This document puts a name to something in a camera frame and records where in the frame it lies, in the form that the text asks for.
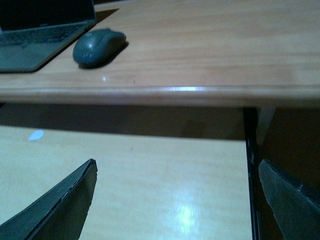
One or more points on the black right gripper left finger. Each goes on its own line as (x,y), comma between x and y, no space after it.
(60,213)

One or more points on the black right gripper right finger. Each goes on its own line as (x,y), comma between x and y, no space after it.
(295,204)

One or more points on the dark grey computer mouse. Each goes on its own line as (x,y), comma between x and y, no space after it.
(97,47)

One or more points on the white oval sticker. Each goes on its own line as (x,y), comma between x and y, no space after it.
(36,135)

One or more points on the wooden sliding keyboard tray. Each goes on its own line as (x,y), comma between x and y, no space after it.
(164,173)

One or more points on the grey open laptop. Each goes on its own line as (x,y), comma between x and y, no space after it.
(32,32)

